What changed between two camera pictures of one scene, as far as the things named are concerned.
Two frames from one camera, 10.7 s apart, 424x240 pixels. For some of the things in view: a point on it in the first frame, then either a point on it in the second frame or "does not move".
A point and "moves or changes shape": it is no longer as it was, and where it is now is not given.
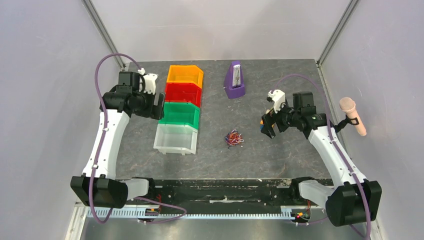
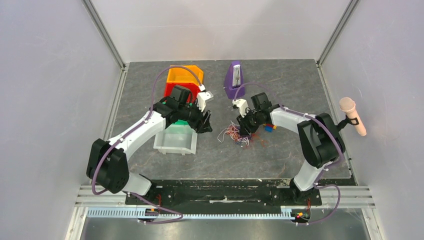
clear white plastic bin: x=175 y=138 does not move
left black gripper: x=154 y=111 -> x=201 y=124
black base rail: x=249 y=193 does not move
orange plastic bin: x=189 y=74 does not move
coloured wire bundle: x=233 y=138 moves or changes shape
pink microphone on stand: x=348 y=105 does not move
